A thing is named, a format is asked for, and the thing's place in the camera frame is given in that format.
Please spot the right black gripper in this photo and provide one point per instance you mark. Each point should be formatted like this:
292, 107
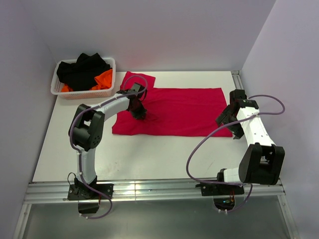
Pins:
224, 117

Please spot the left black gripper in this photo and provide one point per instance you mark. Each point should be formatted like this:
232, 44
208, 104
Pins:
142, 113

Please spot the red t shirt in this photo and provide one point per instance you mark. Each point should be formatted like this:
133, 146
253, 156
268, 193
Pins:
171, 111

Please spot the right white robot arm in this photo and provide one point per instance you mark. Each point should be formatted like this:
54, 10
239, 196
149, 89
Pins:
263, 159

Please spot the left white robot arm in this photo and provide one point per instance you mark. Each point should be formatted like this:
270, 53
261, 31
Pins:
86, 132

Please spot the orange t shirt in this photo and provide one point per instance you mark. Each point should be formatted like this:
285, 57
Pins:
88, 81

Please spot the black t shirt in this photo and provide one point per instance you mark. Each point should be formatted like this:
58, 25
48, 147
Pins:
84, 63

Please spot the white plastic basket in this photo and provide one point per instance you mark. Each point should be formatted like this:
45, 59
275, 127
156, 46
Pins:
56, 85

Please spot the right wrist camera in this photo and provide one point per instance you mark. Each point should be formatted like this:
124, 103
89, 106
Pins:
238, 99

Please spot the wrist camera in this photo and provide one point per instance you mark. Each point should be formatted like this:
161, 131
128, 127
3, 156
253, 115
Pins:
238, 99
137, 90

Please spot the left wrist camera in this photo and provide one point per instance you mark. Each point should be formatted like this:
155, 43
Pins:
137, 90

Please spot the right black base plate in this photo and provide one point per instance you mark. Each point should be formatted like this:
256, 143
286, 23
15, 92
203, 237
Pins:
220, 189

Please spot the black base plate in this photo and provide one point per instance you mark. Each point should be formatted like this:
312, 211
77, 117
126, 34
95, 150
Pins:
220, 189
83, 193

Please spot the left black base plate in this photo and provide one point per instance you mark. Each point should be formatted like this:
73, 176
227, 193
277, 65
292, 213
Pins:
83, 193

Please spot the front aluminium rail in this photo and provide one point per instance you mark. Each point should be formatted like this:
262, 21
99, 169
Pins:
128, 190

